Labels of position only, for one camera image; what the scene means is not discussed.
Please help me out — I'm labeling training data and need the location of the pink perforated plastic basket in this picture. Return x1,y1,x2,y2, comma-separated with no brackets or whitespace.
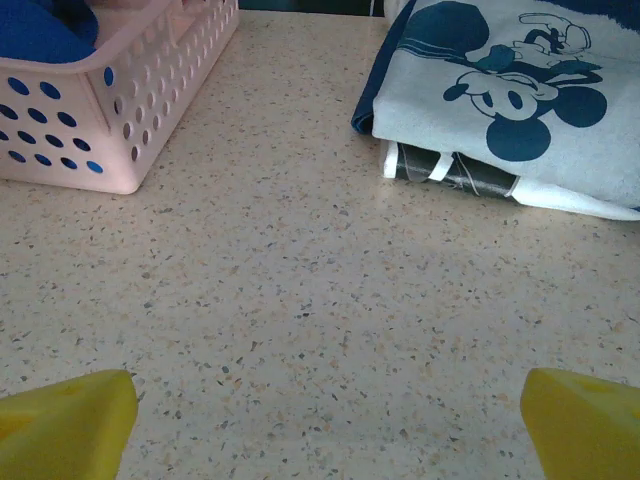
0,0,241,196

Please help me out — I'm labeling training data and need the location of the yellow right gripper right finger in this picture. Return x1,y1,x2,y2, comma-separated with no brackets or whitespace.
519,367,640,480

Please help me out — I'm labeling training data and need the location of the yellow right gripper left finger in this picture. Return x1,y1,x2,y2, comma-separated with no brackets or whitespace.
0,368,139,480

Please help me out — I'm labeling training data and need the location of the folded dark and white t-shirt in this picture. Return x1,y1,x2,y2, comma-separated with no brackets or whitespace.
382,139,524,201

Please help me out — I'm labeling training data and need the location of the plain blue t-shirt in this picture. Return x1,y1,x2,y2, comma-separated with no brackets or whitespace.
0,0,115,175

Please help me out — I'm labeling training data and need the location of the folded cartoon mouse print t-shirt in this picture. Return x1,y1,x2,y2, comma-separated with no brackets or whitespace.
349,0,640,221

